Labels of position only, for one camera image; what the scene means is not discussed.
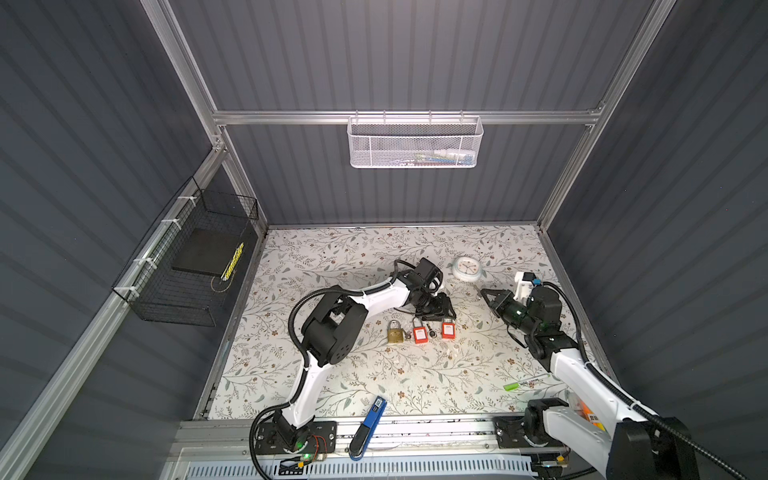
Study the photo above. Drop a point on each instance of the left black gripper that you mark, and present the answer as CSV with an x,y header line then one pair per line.
x,y
442,309

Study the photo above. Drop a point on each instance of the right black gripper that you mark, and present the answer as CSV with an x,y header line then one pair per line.
x,y
505,295

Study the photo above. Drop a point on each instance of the red padlock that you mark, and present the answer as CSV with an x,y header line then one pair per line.
x,y
419,331
448,330

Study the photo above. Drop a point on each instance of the brass padlock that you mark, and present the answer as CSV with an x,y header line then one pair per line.
x,y
395,333

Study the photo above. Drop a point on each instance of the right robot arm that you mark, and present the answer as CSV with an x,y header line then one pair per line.
x,y
628,440

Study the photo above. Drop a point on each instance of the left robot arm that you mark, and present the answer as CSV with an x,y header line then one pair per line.
x,y
324,326

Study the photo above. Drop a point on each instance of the white round clock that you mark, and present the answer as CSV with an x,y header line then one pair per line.
x,y
467,269

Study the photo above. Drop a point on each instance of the green marker pen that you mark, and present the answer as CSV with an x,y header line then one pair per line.
x,y
525,382

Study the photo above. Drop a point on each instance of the coloured marker pack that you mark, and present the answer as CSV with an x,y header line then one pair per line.
x,y
589,415

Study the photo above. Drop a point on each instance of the blue black utility knife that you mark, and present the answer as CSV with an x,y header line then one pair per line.
x,y
365,432

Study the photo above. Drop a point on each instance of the black pad in basket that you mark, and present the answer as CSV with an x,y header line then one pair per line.
x,y
205,252

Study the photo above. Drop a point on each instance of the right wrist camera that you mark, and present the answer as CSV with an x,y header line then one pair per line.
x,y
524,283

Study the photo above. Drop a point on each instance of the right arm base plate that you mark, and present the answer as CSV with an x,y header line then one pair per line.
x,y
514,431

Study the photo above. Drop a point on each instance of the white wire mesh basket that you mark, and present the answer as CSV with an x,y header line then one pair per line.
x,y
414,141

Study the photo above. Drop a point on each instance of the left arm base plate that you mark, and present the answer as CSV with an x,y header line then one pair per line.
x,y
272,438

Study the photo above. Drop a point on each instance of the black wire basket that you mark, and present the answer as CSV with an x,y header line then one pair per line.
x,y
192,273

